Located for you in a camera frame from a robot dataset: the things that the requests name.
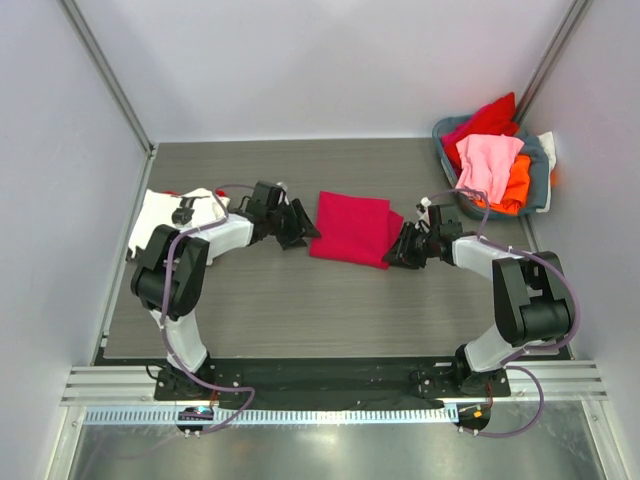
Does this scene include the right aluminium frame post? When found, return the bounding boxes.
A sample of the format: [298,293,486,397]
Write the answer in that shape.
[514,0,593,124]

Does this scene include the white cloth in basket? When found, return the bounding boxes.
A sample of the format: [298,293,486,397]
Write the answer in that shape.
[537,131,557,172]

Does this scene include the folded white t shirt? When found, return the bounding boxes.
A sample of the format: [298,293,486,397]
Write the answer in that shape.
[126,188,230,261]

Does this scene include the slotted cable duct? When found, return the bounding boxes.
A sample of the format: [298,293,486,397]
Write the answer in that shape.
[84,404,458,427]

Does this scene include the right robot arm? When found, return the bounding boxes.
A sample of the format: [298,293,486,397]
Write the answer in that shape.
[383,200,577,399]

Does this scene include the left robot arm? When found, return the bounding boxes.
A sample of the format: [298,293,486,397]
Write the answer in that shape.
[130,181,321,400]

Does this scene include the orange t shirt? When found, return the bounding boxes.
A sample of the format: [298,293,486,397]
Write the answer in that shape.
[465,154,531,214]

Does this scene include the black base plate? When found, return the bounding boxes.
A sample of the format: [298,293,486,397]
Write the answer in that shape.
[154,355,511,407]

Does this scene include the blue laundry basket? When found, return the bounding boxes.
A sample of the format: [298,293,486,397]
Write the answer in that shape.
[432,115,551,220]

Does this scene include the crimson t shirt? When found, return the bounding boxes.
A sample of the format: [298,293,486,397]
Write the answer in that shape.
[309,191,404,270]

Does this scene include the red t shirt in basket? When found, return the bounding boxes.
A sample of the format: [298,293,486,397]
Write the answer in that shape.
[441,92,519,174]

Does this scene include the aluminium frame post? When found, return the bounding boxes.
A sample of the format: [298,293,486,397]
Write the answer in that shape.
[57,0,154,157]
[514,0,593,124]

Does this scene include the left aluminium frame post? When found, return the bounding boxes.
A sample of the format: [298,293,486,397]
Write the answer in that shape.
[57,0,154,157]

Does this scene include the pink t shirt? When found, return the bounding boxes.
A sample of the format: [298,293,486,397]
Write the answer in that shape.
[456,134,524,204]

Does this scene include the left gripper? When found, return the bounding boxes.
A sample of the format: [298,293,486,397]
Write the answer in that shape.
[266,199,321,250]

